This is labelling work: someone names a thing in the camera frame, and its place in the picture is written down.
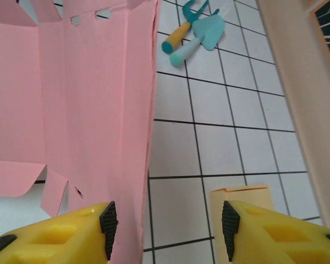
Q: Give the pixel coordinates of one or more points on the pink paper box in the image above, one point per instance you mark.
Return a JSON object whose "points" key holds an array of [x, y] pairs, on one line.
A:
{"points": [[85, 96]]}

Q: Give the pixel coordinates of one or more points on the yellow paper box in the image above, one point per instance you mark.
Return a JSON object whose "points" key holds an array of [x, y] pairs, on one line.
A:
{"points": [[253, 195]]}

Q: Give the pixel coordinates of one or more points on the light blue toy trowel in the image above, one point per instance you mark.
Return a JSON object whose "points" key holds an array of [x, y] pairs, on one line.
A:
{"points": [[209, 30]]}

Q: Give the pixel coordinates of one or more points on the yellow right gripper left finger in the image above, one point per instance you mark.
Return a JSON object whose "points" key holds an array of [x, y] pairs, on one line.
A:
{"points": [[79, 224]]}

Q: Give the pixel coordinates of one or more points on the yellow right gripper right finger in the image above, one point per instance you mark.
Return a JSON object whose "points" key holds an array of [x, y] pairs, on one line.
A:
{"points": [[258, 247]]}

